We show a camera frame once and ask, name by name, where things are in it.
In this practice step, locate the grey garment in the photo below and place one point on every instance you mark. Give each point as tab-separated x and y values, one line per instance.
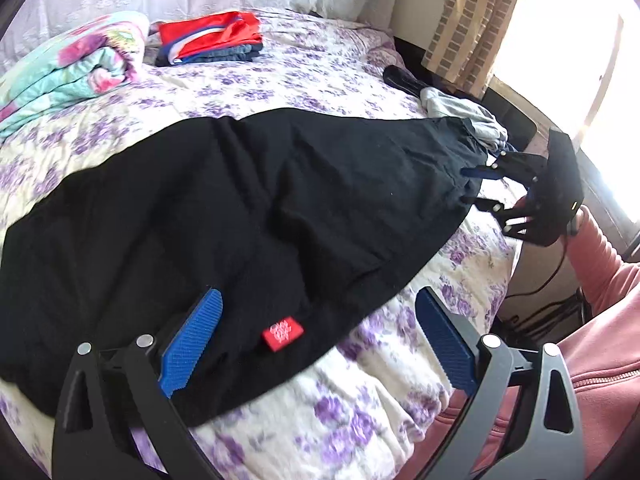
445	105

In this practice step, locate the person's right hand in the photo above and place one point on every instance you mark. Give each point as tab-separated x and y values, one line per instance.
522	205

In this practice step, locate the folded floral blanket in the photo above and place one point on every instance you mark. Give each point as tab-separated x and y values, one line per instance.
65	70

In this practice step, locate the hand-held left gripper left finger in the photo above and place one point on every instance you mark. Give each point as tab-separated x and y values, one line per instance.
190	340

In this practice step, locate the brick pattern curtain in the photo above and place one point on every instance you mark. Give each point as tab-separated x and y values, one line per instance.
465	35

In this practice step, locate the folded blue jeans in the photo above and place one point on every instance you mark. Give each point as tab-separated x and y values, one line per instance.
230	52

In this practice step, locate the purple floral bed sheet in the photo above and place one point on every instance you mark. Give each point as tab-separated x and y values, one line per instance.
325	75

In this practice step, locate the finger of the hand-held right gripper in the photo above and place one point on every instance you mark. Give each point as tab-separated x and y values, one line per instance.
480	172
487	205

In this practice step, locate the black pants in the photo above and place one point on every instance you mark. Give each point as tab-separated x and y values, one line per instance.
250	210

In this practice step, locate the person's right forearm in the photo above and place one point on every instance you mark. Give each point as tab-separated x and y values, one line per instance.
600	250

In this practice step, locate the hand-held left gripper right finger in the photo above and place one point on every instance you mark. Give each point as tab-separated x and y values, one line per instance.
445	340

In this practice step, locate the folded red garment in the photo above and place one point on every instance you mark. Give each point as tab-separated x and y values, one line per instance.
210	32

